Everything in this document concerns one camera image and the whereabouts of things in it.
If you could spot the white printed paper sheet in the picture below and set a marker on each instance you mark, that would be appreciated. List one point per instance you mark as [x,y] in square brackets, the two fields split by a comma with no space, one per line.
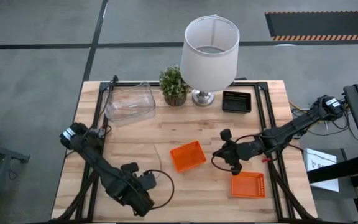
[319,157]

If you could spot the white fabric lampshade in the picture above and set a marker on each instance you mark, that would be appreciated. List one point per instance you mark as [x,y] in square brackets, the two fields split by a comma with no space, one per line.
[208,71]

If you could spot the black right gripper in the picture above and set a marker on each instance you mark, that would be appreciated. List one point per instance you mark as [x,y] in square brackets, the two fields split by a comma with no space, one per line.
[244,151]

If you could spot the orange plastic basket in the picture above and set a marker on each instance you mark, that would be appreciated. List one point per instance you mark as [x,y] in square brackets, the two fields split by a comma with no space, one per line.
[248,185]
[187,157]

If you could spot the clear plastic bin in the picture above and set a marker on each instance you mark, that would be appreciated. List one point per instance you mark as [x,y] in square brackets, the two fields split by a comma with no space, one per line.
[129,109]

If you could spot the small potted artificial plant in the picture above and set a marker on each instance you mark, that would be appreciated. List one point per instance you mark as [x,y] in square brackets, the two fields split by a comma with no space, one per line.
[172,82]

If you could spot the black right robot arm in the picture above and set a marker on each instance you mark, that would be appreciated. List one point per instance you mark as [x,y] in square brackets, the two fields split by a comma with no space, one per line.
[291,127]

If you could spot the small red lever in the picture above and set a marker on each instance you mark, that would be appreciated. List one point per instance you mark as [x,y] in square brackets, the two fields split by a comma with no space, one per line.
[265,160]

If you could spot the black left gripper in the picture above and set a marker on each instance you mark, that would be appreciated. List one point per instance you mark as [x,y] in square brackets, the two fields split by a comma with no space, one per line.
[135,199]

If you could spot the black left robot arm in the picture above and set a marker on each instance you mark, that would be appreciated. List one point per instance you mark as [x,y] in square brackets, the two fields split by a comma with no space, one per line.
[95,158]

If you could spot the black hazard-striped floor mat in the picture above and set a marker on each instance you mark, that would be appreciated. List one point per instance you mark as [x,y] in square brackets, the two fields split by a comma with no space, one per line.
[322,25]

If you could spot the black plastic basket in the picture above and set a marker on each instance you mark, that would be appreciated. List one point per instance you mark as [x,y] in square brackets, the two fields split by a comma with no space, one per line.
[236,102]

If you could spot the black aluminium table frame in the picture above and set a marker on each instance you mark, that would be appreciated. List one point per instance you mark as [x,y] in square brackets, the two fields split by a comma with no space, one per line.
[250,84]

